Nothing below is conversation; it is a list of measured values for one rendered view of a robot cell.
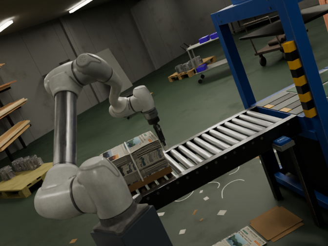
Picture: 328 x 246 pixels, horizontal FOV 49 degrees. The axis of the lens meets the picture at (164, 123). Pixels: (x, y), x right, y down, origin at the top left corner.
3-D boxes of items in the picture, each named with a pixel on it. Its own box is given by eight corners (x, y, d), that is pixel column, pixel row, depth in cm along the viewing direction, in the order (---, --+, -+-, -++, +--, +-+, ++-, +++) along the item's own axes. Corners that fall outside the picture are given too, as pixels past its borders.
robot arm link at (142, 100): (157, 103, 227) (139, 110, 231) (148, 81, 223) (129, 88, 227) (153, 109, 217) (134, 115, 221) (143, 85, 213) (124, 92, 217)
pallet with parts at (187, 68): (193, 76, 976) (188, 63, 966) (169, 82, 1040) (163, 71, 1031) (217, 59, 1067) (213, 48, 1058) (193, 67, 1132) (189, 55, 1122)
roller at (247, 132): (256, 142, 222) (253, 135, 221) (224, 129, 267) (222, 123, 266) (262, 138, 223) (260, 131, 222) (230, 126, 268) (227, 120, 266)
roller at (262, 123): (273, 133, 224) (271, 126, 223) (239, 121, 269) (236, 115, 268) (279, 129, 225) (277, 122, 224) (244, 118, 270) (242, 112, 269)
